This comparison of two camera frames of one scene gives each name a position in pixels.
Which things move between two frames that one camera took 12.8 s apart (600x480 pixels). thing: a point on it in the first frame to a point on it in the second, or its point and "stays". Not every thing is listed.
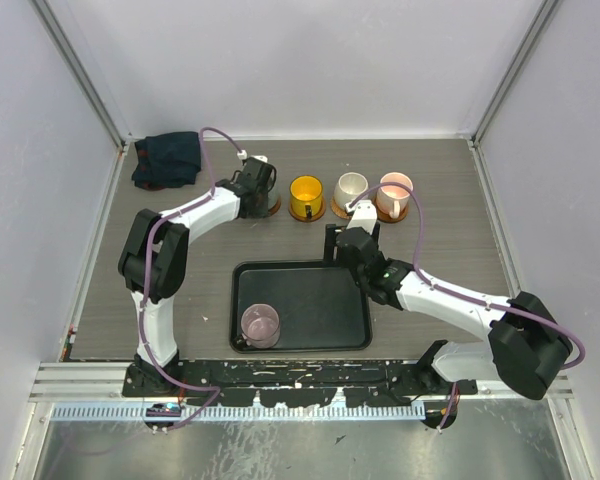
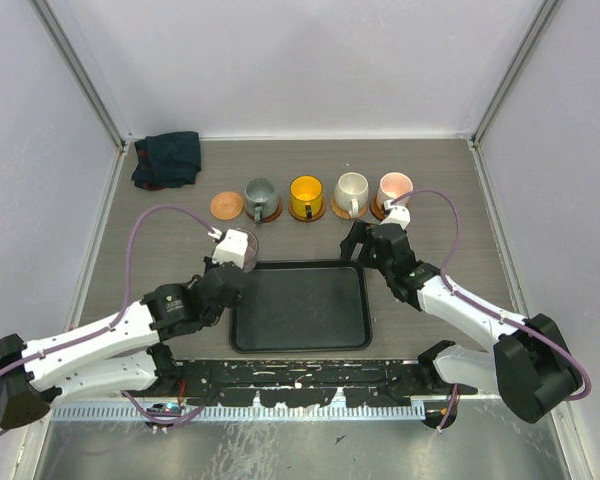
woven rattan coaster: x=338 y=211 stays
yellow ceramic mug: x=306 y=192 stays
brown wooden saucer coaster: x=305 y=219 stays
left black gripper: x=262 y=210 to x=208 y=262
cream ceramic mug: x=349 y=186 stays
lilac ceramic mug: x=260 y=326 to x=251 y=250
